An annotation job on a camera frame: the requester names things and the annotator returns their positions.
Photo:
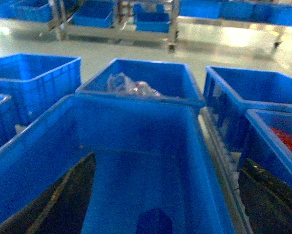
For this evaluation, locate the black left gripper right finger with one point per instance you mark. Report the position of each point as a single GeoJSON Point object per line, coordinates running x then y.
{"type": "Point", "coordinates": [267, 199]}

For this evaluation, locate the blue block part with knob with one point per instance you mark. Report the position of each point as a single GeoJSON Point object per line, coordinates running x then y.
{"type": "Point", "coordinates": [154, 221]}

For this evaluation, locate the blue bin with red parts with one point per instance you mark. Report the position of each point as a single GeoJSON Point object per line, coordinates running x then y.
{"type": "Point", "coordinates": [264, 147]}

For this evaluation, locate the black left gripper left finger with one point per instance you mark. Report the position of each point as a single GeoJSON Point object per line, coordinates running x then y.
{"type": "Point", "coordinates": [61, 208]}

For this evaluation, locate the blue bin left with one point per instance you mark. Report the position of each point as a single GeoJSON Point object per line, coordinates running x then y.
{"type": "Point", "coordinates": [36, 82]}

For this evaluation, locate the blue target bin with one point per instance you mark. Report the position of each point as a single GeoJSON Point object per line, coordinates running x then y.
{"type": "Point", "coordinates": [149, 155]}

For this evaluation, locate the blue bin with plastic bags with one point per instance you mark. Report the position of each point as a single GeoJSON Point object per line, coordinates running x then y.
{"type": "Point", "coordinates": [146, 80]}

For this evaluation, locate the blue empty bin right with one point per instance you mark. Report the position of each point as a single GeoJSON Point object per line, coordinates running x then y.
{"type": "Point", "coordinates": [230, 92]}

